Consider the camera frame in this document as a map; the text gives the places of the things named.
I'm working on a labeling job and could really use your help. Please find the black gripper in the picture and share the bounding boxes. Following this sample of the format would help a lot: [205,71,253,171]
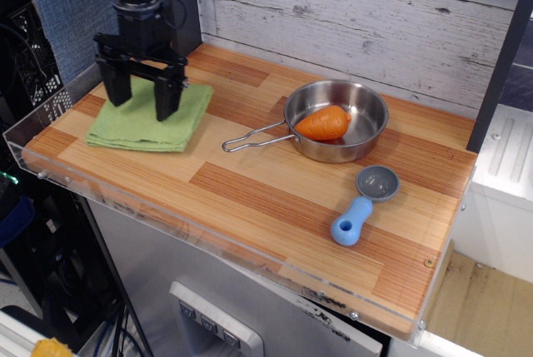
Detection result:
[95,0,188,121]

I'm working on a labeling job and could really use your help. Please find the green towel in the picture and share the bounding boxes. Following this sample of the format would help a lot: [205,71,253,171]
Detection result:
[86,77,213,152]

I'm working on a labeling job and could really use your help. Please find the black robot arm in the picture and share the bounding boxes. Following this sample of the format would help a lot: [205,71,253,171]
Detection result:
[95,0,187,121]

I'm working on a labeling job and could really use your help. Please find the blue fabric partition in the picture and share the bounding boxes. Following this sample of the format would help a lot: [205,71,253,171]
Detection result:
[32,0,118,83]

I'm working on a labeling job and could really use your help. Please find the black plastic crate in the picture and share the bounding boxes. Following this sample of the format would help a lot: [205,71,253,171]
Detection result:
[1,0,62,106]

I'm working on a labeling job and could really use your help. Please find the orange toy carrot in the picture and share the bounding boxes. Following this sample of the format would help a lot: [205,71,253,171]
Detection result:
[295,105,351,141]

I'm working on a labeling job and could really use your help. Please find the stainless steel pan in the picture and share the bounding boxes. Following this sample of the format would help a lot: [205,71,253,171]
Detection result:
[222,79,389,163]

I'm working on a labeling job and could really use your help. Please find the clear acrylic table guard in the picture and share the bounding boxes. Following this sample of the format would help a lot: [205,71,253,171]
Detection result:
[5,53,476,345]

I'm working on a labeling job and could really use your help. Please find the grey toy button panel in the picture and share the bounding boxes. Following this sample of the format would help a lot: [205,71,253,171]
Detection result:
[169,281,264,356]

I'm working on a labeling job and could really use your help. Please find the blue grey toy scoop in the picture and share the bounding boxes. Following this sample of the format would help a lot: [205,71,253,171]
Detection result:
[331,165,401,246]

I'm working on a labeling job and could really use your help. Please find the yellow object bottom left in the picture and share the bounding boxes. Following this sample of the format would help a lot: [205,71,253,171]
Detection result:
[30,338,74,357]

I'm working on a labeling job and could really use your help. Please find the stainless steel toy cabinet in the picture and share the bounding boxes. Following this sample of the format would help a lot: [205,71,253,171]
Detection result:
[88,201,390,356]

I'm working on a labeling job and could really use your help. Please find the white toy sink unit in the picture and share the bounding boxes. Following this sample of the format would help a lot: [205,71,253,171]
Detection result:
[451,105,532,282]

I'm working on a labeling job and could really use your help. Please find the dark grey right post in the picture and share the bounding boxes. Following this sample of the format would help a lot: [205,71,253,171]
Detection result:
[466,0,532,153]

